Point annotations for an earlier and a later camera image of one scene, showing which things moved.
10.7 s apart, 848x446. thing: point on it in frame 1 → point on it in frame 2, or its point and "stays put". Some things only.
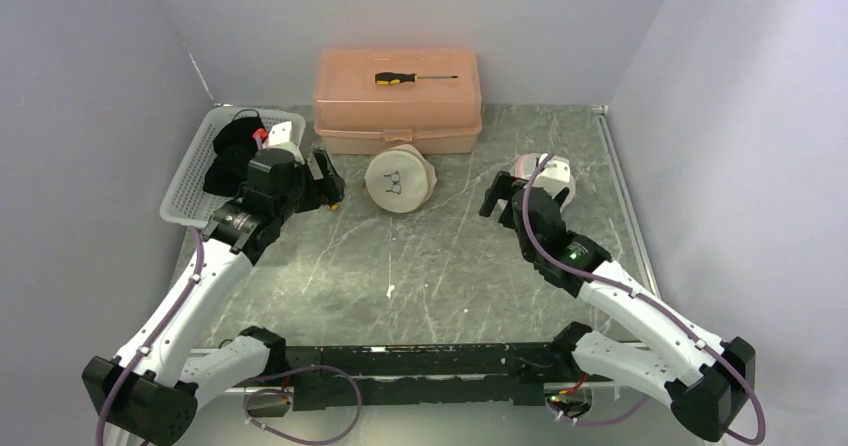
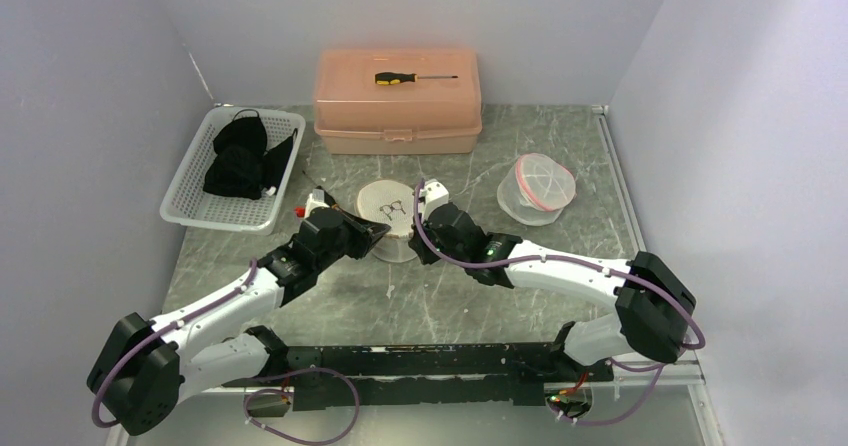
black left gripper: x=333 y=183 → x=365 y=233
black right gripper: x=501 y=189 → x=425 y=255
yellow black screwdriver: x=394 y=78 stays put
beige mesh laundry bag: x=400 y=179 → x=392 y=202
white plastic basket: x=189 y=203 stays put
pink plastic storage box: x=355 y=115 stays put
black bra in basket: x=235 y=144 stays put
